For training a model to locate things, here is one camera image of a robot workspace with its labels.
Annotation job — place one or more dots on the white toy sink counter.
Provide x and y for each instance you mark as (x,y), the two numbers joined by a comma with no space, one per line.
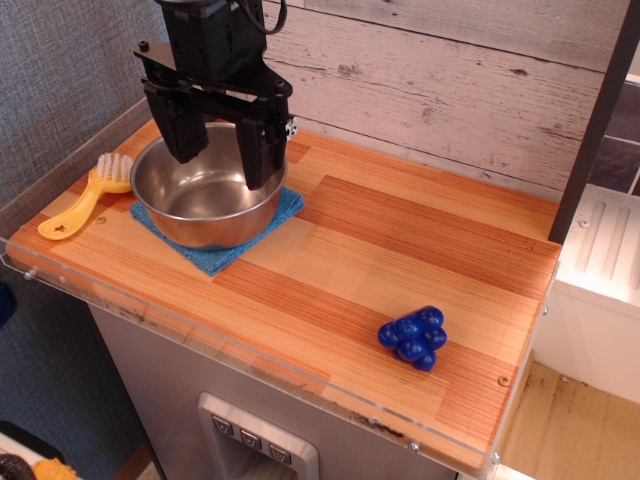
(589,327)

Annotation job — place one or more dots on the yellow scrub brush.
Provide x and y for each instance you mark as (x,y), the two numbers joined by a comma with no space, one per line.
(111,175)

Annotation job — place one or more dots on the blue folded cloth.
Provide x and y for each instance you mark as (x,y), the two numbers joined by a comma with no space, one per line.
(215,256)

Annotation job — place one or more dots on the dark right post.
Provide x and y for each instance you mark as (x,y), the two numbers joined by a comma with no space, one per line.
(618,68)

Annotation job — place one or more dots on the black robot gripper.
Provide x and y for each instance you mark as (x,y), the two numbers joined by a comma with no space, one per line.
(212,66)

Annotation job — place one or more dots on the grey toy fridge cabinet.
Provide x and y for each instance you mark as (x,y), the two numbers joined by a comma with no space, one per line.
(165,376)

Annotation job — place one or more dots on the clear acrylic edge guard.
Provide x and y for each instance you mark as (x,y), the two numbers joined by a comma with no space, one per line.
(313,314)

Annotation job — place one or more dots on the yellow black object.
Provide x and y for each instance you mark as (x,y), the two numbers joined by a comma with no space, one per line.
(14,467)

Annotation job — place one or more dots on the steel bowl pan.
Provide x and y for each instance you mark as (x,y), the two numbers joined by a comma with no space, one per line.
(191,202)

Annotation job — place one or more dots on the blue plastic grape bunch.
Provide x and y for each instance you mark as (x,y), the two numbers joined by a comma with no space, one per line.
(415,337)

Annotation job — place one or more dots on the silver dispenser panel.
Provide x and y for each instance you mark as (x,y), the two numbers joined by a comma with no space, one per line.
(245,446)

